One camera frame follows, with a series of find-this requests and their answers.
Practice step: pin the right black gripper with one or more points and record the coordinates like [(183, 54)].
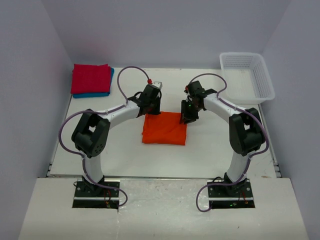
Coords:
[(188, 115)]

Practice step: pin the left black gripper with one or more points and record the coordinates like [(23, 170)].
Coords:
[(152, 109)]

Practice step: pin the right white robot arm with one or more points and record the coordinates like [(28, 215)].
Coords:
[(246, 133)]

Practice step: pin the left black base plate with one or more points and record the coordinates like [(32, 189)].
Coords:
[(85, 189)]

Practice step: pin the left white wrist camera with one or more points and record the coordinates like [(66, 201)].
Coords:
[(158, 84)]

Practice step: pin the folded blue t shirt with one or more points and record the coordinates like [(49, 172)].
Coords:
[(96, 94)]

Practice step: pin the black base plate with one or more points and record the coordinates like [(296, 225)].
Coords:
[(240, 190), (85, 189)]

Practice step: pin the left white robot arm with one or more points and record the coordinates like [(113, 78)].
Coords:
[(91, 133)]

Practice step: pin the white plastic basket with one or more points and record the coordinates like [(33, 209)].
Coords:
[(247, 76)]

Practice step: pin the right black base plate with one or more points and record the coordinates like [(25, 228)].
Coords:
[(240, 190)]

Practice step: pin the orange t shirt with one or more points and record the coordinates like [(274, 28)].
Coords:
[(164, 129)]

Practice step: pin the folded red t shirt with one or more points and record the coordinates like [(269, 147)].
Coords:
[(90, 79)]

